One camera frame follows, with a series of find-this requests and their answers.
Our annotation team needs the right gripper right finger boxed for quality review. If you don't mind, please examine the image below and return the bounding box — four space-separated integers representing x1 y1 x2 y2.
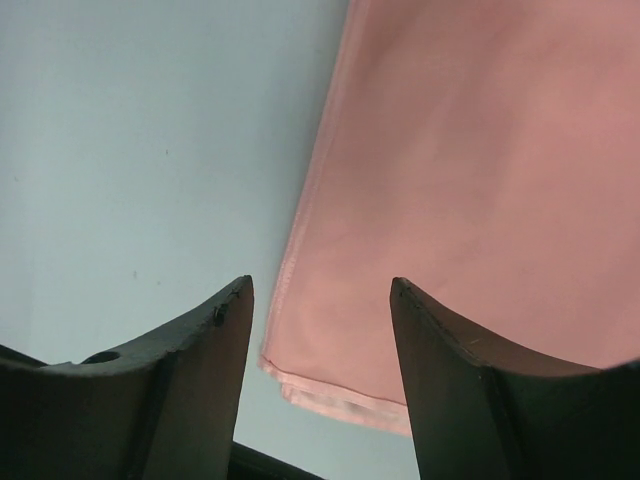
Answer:
390 278 639 479

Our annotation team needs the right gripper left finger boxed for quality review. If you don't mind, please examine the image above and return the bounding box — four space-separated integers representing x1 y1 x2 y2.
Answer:
1 276 254 479

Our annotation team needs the pink satin napkin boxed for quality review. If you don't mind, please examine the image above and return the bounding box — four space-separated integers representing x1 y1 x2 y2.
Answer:
260 1 639 434

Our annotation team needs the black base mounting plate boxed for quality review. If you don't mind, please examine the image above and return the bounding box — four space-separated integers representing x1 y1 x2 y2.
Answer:
227 442 318 480

